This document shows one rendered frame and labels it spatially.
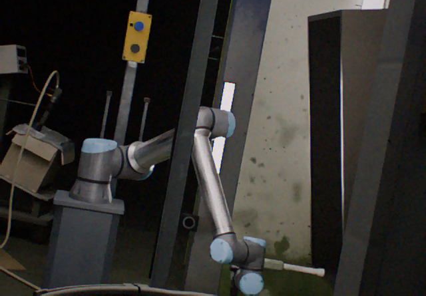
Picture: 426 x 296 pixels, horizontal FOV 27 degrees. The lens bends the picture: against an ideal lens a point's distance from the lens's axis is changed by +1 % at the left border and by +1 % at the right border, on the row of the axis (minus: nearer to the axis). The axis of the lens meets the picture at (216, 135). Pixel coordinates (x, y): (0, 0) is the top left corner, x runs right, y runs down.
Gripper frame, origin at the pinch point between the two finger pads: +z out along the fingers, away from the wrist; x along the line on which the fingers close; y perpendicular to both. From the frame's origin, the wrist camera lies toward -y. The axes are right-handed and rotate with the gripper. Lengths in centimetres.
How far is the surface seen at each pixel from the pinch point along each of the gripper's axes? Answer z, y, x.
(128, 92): 113, -73, -53
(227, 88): 90, -81, -3
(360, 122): -18, -67, 39
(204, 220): 97, -10, -5
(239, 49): 90, -102, 0
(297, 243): 98, -5, 47
